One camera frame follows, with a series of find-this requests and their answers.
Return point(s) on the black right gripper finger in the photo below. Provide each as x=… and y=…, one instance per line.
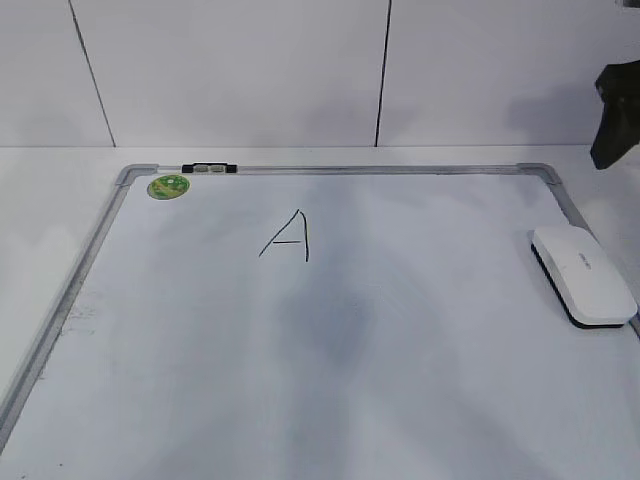
x=618, y=132

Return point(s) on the white whiteboard eraser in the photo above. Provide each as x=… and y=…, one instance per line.
x=592, y=290

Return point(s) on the black whiteboard hanger clip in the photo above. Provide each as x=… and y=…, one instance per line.
x=209, y=168

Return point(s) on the green round magnet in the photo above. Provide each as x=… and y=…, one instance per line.
x=168, y=187

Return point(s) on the white whiteboard with grey frame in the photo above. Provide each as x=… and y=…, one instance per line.
x=324, y=323

